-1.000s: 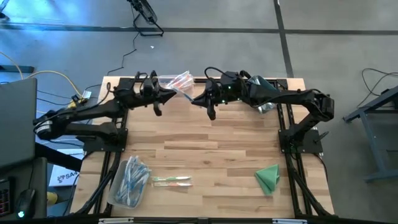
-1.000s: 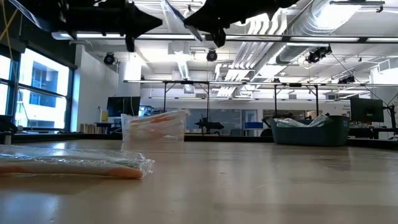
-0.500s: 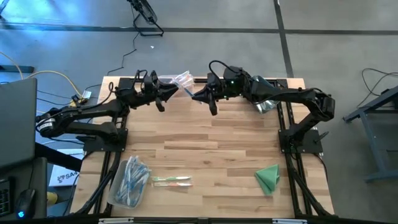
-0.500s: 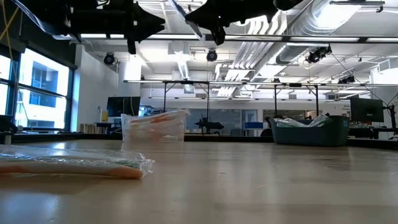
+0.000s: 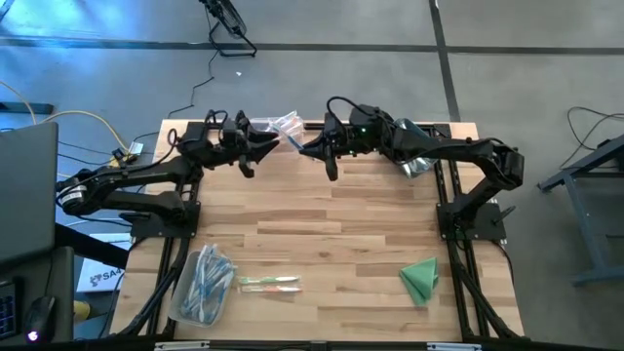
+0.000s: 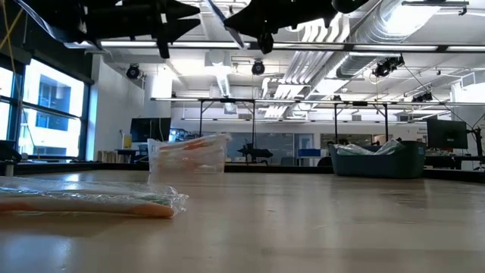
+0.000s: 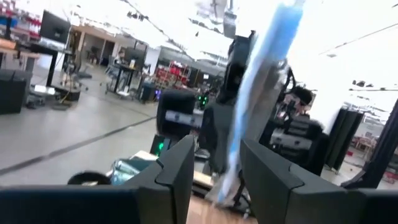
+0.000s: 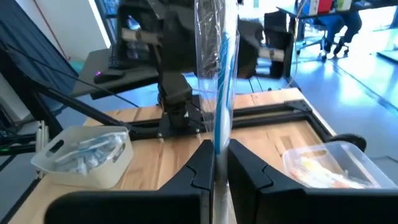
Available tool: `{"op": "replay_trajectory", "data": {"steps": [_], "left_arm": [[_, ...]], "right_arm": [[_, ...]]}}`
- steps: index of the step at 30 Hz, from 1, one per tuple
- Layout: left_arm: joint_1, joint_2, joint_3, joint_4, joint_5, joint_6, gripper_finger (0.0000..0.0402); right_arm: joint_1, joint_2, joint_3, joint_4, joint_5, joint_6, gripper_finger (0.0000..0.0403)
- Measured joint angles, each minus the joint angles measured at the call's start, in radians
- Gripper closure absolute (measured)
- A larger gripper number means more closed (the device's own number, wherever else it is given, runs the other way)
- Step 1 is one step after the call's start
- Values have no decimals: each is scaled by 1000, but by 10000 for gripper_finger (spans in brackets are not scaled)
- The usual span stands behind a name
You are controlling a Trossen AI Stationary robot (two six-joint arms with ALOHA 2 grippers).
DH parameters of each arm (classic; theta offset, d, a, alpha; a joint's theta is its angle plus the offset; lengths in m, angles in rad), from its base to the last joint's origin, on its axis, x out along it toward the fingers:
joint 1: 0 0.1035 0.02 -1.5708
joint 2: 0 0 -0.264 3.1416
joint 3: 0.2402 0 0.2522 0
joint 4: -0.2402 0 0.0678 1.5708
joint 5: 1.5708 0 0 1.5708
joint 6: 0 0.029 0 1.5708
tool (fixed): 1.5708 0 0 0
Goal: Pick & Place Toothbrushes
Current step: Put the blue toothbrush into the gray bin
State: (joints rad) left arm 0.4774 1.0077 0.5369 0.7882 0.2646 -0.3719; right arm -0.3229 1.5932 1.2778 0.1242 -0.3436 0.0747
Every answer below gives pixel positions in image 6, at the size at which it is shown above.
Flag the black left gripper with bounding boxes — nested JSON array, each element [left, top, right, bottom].
[[77, 0, 202, 60]]

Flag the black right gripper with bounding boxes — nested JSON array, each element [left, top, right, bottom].
[[223, 0, 340, 55]]

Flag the orange toothbrush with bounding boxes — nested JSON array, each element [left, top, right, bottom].
[[158, 134, 230, 152], [153, 153, 224, 172], [0, 191, 189, 220]]

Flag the green toothbrush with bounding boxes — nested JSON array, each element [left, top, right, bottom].
[[0, 176, 181, 204], [334, 143, 376, 157]]

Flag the white light strip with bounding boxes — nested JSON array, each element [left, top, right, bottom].
[[272, 42, 344, 49], [168, 41, 252, 49], [446, 45, 485, 52], [62, 37, 158, 49], [352, 44, 440, 52]]

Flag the black overhead crossbar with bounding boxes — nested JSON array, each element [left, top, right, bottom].
[[62, 37, 485, 54]]

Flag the black computer monitor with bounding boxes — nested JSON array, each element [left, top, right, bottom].
[[130, 117, 173, 144], [426, 118, 469, 150]]

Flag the clear plastic bin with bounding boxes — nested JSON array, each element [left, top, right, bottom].
[[147, 132, 232, 174]]

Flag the wooden pallets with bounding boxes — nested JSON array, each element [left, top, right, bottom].
[[96, 150, 122, 164]]

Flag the large window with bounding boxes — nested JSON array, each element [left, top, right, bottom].
[[0, 56, 91, 160]]

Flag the dark teal plastic bin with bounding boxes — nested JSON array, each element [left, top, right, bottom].
[[327, 140, 427, 179]]

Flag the black office chair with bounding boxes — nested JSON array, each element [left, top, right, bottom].
[[0, 139, 23, 164]]

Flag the black monitor stand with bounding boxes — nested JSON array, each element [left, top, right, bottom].
[[468, 127, 485, 171]]

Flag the silver finned ceiling duct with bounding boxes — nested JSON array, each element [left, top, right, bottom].
[[261, 14, 352, 119]]

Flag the black gantry frame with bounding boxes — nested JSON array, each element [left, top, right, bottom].
[[197, 97, 258, 153], [333, 101, 390, 147]]

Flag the black ceiling camera cluster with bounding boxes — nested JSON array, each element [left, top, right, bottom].
[[372, 54, 405, 79]]

